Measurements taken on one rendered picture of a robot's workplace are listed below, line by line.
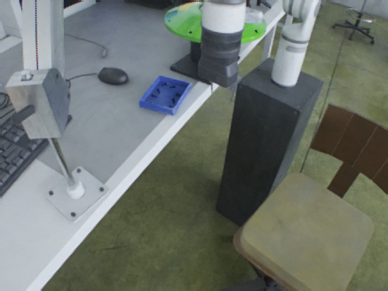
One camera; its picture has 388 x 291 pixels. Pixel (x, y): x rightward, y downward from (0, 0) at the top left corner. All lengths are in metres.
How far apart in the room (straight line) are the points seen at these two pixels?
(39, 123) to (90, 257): 1.18
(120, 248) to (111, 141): 0.93
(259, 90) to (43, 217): 0.74
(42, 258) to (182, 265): 1.01
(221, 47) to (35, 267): 0.51
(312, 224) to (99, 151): 0.67
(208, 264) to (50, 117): 1.20
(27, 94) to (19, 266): 0.31
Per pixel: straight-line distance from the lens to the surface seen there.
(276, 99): 0.96
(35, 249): 0.59
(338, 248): 0.96
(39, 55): 0.47
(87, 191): 0.61
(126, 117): 0.75
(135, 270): 1.50
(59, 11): 0.52
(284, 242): 0.90
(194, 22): 0.83
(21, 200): 0.66
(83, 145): 0.70
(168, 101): 0.79
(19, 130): 0.77
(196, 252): 1.52
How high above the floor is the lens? 1.40
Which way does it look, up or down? 47 degrees down
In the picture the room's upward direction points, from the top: 3 degrees clockwise
